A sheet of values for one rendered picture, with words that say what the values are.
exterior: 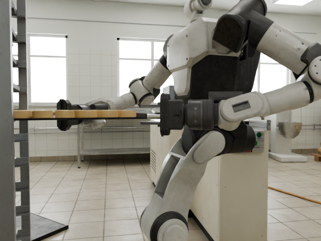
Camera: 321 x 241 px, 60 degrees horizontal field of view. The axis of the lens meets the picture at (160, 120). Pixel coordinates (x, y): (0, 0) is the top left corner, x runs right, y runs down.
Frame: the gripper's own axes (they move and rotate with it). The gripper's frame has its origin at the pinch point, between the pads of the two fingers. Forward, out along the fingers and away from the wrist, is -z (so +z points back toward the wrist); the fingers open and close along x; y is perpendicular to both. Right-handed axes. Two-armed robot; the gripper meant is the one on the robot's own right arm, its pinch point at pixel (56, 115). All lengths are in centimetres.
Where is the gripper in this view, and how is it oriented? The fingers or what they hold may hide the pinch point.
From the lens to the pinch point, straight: 114.4
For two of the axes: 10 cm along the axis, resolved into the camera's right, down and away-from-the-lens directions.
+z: 4.0, -0.4, 9.2
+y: 9.2, 0.2, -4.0
